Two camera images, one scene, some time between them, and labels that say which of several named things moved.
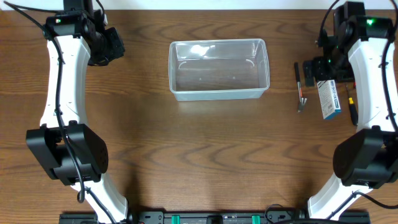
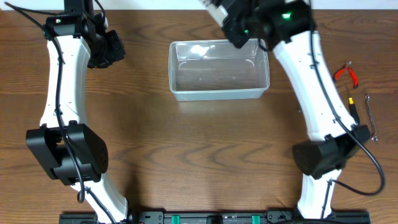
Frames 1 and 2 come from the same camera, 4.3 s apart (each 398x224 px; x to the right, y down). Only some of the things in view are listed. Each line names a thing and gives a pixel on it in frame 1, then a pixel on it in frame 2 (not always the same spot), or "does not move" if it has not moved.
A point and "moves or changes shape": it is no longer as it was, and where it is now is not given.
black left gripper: [115, 47] does not move
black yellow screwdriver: [353, 109] does not move
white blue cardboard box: [329, 99] moves or changes shape
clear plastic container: [218, 69] does not move
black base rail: [214, 217] does not move
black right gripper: [321, 74] -> [238, 39]
